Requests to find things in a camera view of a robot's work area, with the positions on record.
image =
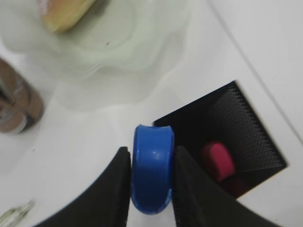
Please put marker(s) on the brown coffee bottle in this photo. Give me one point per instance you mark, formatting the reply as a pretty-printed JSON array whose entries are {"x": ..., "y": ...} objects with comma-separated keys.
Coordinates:
[{"x": 21, "y": 106}]

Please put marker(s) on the pink pencil sharpener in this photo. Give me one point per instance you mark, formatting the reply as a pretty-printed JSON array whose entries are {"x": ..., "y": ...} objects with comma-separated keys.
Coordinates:
[{"x": 218, "y": 161}]

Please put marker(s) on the black mesh pen holder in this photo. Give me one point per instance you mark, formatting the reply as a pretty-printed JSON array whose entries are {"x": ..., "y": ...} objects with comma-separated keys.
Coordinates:
[{"x": 225, "y": 116}]

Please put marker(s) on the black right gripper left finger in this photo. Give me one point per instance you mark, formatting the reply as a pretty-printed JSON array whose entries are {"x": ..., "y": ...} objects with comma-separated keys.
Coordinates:
[{"x": 105, "y": 203}]

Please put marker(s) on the sugared bread roll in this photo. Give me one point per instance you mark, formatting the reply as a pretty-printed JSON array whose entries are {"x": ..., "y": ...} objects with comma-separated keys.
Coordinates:
[{"x": 62, "y": 15}]

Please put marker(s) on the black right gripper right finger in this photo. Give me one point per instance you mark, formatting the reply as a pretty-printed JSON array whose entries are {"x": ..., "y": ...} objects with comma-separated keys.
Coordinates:
[{"x": 200, "y": 201}]

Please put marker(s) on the pale green wavy plate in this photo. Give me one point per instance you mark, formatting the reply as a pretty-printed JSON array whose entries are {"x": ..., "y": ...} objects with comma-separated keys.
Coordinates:
[{"x": 121, "y": 34}]

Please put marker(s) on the blue pencil sharpener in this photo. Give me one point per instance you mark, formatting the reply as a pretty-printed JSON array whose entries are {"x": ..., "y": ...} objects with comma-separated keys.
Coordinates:
[{"x": 152, "y": 167}]

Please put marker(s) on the grey grip pen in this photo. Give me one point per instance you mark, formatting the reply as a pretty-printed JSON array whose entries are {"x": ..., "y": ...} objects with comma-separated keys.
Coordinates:
[{"x": 13, "y": 216}]

